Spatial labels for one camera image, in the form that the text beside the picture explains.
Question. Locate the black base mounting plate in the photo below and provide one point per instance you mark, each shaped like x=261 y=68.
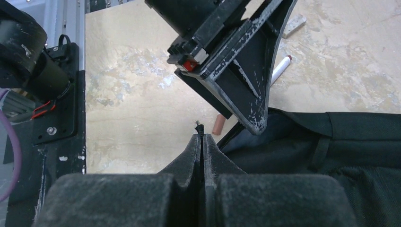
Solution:
x=52 y=145

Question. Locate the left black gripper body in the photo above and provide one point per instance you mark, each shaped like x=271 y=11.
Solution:
x=202 y=25

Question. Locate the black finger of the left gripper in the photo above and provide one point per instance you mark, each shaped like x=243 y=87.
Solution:
x=195 y=85
x=239 y=72

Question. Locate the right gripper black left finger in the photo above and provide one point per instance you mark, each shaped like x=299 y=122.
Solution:
x=166 y=199

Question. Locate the small clear cap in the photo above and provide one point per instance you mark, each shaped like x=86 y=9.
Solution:
x=293 y=25

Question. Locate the black student backpack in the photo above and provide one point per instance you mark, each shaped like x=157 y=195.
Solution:
x=362 y=151

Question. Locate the white brown-tipped pen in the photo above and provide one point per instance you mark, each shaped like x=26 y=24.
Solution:
x=218 y=125

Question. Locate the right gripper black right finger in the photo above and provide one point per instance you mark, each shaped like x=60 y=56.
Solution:
x=233 y=198

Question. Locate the white red-capped marker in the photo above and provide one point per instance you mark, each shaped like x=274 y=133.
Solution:
x=280 y=68

